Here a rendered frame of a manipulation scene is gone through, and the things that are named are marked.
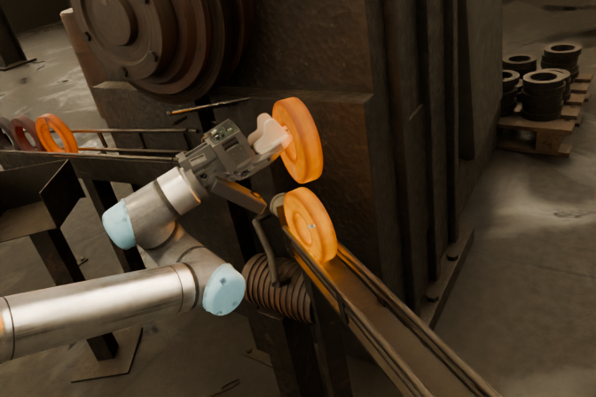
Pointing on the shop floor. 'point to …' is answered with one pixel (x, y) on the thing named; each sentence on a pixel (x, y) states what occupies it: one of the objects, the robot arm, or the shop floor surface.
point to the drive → (478, 64)
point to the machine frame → (344, 110)
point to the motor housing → (286, 325)
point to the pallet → (543, 98)
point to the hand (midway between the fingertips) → (294, 131)
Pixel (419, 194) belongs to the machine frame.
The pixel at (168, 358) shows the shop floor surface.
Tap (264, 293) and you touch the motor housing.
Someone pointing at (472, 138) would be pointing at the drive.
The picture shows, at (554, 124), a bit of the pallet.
